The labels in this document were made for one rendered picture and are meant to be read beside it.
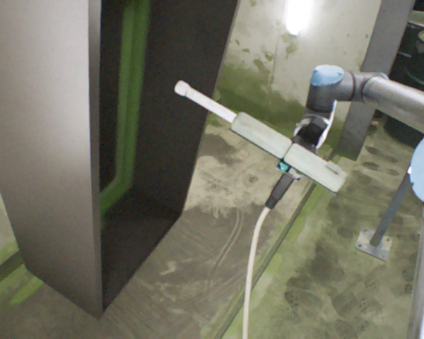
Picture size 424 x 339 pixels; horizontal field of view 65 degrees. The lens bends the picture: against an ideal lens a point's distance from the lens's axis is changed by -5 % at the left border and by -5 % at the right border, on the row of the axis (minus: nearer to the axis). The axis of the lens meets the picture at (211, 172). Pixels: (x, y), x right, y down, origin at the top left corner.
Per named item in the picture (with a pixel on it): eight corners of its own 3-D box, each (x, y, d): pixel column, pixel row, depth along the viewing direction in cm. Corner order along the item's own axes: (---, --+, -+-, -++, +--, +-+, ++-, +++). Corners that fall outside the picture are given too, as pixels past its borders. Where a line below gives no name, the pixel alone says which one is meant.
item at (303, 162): (308, 223, 97) (353, 169, 81) (303, 234, 94) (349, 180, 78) (169, 135, 105) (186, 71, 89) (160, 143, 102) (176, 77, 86)
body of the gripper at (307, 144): (299, 177, 96) (310, 156, 104) (316, 156, 90) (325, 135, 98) (276, 163, 97) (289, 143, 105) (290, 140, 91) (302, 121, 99)
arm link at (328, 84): (343, 63, 103) (334, 99, 111) (308, 62, 102) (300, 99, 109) (357, 75, 96) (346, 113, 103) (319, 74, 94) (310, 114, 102)
